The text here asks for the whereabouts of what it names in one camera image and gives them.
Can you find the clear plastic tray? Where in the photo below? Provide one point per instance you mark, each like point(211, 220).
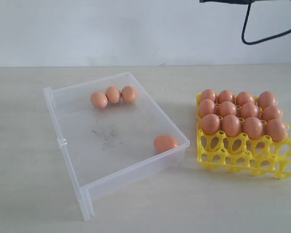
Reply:
point(107, 149)

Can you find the yellow plastic egg tray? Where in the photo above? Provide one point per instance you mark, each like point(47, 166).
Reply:
point(259, 156)

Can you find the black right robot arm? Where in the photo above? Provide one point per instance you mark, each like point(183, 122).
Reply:
point(241, 2)

